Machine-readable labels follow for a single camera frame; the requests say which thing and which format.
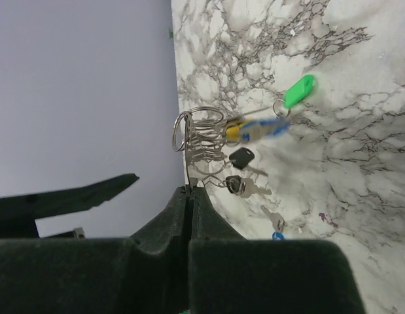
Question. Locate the blue key tag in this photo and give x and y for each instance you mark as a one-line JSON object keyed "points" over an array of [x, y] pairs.
{"points": [[278, 236]]}

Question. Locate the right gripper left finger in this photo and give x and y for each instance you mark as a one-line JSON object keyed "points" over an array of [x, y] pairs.
{"points": [[144, 273]]}

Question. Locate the bunch of silver keys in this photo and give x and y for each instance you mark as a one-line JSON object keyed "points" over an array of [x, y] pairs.
{"points": [[225, 140]]}

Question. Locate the green key tag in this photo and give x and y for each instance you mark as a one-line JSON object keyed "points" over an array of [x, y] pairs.
{"points": [[299, 91]]}

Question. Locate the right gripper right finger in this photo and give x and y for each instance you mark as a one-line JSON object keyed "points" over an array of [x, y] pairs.
{"points": [[237, 275]]}

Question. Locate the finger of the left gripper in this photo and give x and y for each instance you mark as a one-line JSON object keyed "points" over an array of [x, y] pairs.
{"points": [[19, 213]]}

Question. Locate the red black key holder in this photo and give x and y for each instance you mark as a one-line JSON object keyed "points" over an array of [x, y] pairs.
{"points": [[196, 165]]}

